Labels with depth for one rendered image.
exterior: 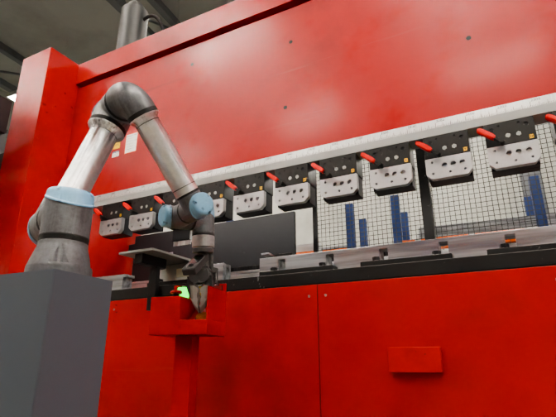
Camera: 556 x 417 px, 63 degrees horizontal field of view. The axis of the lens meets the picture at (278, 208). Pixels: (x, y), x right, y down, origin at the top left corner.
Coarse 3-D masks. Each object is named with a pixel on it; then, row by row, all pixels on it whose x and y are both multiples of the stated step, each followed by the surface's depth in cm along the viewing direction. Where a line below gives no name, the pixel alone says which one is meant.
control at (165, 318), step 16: (176, 288) 163; (208, 288) 144; (224, 288) 159; (160, 304) 146; (176, 304) 145; (192, 304) 153; (208, 304) 143; (224, 304) 156; (160, 320) 144; (176, 320) 143; (192, 320) 142; (208, 320) 142; (224, 320) 155; (208, 336) 152; (224, 336) 154
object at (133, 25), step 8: (128, 8) 283; (136, 8) 284; (144, 8) 288; (120, 16) 287; (128, 16) 281; (136, 16) 282; (144, 16) 287; (152, 16) 285; (120, 24) 282; (128, 24) 279; (136, 24) 281; (144, 24) 286; (160, 24) 284; (120, 32) 279; (128, 32) 277; (136, 32) 279; (144, 32) 285; (120, 40) 277; (128, 40) 276; (136, 40) 278
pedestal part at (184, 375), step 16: (176, 336) 147; (192, 336) 146; (176, 352) 145; (192, 352) 144; (176, 368) 143; (192, 368) 144; (176, 384) 142; (192, 384) 143; (176, 400) 140; (192, 400) 142; (176, 416) 139; (192, 416) 141
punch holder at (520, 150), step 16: (496, 128) 151; (512, 128) 149; (528, 128) 147; (496, 144) 150; (512, 144) 147; (528, 144) 145; (496, 160) 148; (512, 160) 146; (528, 160) 144; (496, 176) 154
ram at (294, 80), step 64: (320, 0) 204; (384, 0) 188; (448, 0) 174; (512, 0) 162; (192, 64) 231; (256, 64) 211; (320, 64) 193; (384, 64) 179; (448, 64) 166; (512, 64) 155; (192, 128) 218; (256, 128) 200; (320, 128) 184; (384, 128) 171; (448, 128) 159
